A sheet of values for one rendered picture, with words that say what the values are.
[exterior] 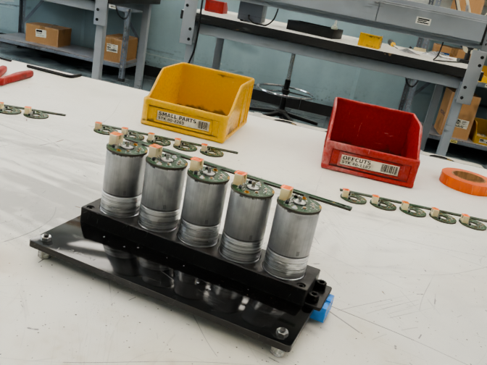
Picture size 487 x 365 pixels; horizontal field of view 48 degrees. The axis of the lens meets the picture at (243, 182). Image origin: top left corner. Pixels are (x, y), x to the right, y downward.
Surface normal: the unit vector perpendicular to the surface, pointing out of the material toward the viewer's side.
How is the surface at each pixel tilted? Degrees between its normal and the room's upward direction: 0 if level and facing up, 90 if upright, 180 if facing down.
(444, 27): 90
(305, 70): 90
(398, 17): 90
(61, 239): 0
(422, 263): 0
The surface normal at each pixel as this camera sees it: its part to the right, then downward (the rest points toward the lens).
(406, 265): 0.18, -0.92
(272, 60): -0.20, 0.30
